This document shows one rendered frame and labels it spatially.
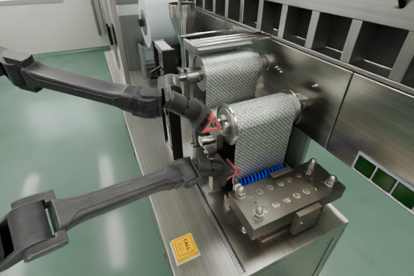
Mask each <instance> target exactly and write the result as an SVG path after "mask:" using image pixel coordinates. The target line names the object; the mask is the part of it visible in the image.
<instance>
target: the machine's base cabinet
mask: <svg viewBox="0 0 414 276"><path fill-rule="evenodd" d="M121 112H122V115H123V111H122V110H121ZM123 119H124V122H125V125H126V121H125V118H124V115H123ZM126 129H127V132H128V135H129V131H128V127H127V125H126ZM129 139H130V141H131V137H130V135H129ZM131 145H132V149H133V152H134V156H135V158H136V162H137V165H138V168H139V172H140V176H142V173H141V170H140V167H139V163H138V160H137V157H136V153H135V151H134V147H133V144H132V141H131ZM147 199H148V202H149V205H150V209H151V212H152V215H153V219H154V221H155V225H156V229H157V232H158V236H159V238H160V242H161V245H162V248H163V252H164V257H165V258H166V262H167V265H168V269H169V272H170V275H171V276H173V273H172V271H171V267H170V265H169V261H168V257H167V255H166V251H165V248H164V245H163V241H162V239H161V235H160V231H159V229H158V225H157V223H156V219H155V215H154V213H153V209H152V206H151V202H150V199H149V197H148V196H147ZM344 229H345V228H344ZM344 229H342V230H340V231H339V232H336V233H334V234H333V235H331V236H329V237H327V238H326V239H324V240H322V241H320V242H318V243H316V244H314V245H312V246H311V247H309V248H307V249H305V250H304V251H302V252H300V253H298V254H296V255H294V256H293V257H291V258H289V259H287V260H286V261H283V262H281V263H280V264H278V265H276V266H274V267H273V268H271V269H269V270H267V271H265V272H263V273H261V274H259V275H258V276H319V274H320V273H321V271H322V269H323V267H324V265H325V263H326V262H327V260H328V258H329V257H330V254H331V253H332V251H333V249H334V248H335V246H336V244H337V242H338V240H339V239H340V237H341V235H342V233H343V232H344Z"/></svg>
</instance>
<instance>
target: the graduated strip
mask: <svg viewBox="0 0 414 276"><path fill-rule="evenodd" d="M194 187H195V190H196V191H197V194H198V196H199V197H200V199H201V201H202V203H203V205H204V207H205V209H206V210H207V212H208V214H209V216H210V218H211V220H212V222H213V224H214V226H215V228H216V230H217V232H218V234H219V236H220V237H221V239H222V241H223V243H224V245H225V247H226V249H227V251H228V252H229V254H230V257H231V258H232V260H233V263H234V264H235V266H236V268H237V270H238V272H239V274H240V275H241V274H243V273H245V272H246V270H245V269H244V267H243V265H242V263H241V262H240V260H239V258H238V256H237V254H236V252H235V250H234V249H233V247H232V245H231V243H230V242H229V239H228V238H227V236H226V234H225V232H224V230H223V229H222V227H221V225H220V223H219V221H218V219H217V217H216V216H215V214H214V212H213V210H212V209H211V207H210V205H209V203H208V201H207V199H206V197H205V196H204V194H203V192H202V190H201V188H200V186H199V185H198V183H197V184H195V185H194Z"/></svg>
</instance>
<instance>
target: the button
mask: <svg viewBox="0 0 414 276"><path fill-rule="evenodd" d="M172 246H173V248H174V252H175V254H176V258H177V261H178V263H180V262H182V261H184V260H186V259H188V258H191V257H193V256H195V255H197V254H198V249H197V247H196V244H195V242H194V240H193V237H192V235H191V233H188V234H186V235H184V236H181V237H179V238H177V239H174V240H172Z"/></svg>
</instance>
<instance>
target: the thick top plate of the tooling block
mask: <svg viewBox="0 0 414 276"><path fill-rule="evenodd" d="M307 164H308V162H305V163H303V164H300V165H297V166H295V167H292V170H293V172H292V173H291V174H288V175H286V176H283V177H281V178H278V179H276V180H273V181H272V180H271V179H270V177H266V178H263V179H261V180H258V181H256V182H253V183H250V184H248V185H245V186H244V188H245V195H246V196H245V198H244V199H242V200H240V199H238V198H237V197H236V196H235V192H236V191H235V190H232V191H229V199H228V203H229V205H230V207H231V208H232V209H233V211H234V213H235V214H236V216H237V217H238V219H239V221H240V222H241V224H242V226H243V227H244V229H245V230H246V232H247V233H248V235H249V236H250V238H251V240H254V239H256V238H258V237H260V236H262V235H265V234H267V233H269V232H271V231H273V230H275V229H277V228H279V227H281V226H283V225H285V224H287V223H289V222H291V221H293V219H294V215H295V213H296V212H298V211H300V210H302V209H304V208H306V207H308V206H310V205H313V204H314V203H317V202H319V203H320V204H321V205H322V206H325V205H327V204H329V203H331V202H333V201H335V200H337V199H339V198H341V197H342V195H343V193H344V191H345V189H346V186H344V185H343V184H342V183H340V181H339V180H337V184H336V187H334V188H331V187H329V186H327V185H326V183H325V181H326V180H327V178H328V177H329V176H330V175H331V174H330V173H329V172H328V171H327V170H325V169H324V168H323V167H321V166H320V165H319V164H318V163H317V168H316V170H310V169H308V168H307ZM257 206H262V207H263V209H264V219H263V220H262V221H257V220H255V219H254V218H253V212H254V209H256V207H257Z"/></svg>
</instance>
